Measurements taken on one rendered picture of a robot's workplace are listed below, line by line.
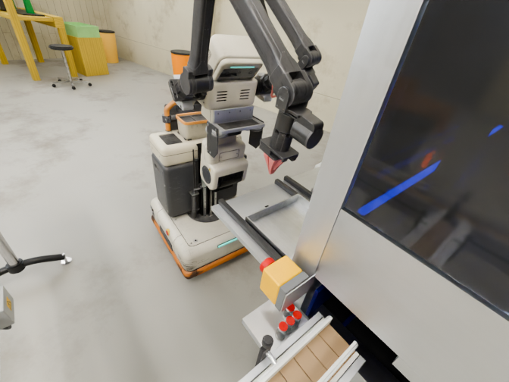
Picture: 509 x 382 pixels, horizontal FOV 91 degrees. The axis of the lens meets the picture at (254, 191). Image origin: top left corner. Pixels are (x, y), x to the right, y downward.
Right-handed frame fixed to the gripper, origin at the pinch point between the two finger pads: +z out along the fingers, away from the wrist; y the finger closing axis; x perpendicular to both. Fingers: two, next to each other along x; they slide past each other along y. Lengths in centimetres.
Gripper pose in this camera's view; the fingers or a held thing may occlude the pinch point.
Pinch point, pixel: (271, 171)
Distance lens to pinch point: 77.2
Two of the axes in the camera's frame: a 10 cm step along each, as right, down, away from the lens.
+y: 6.1, 6.2, -5.0
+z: -1.9, 7.3, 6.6
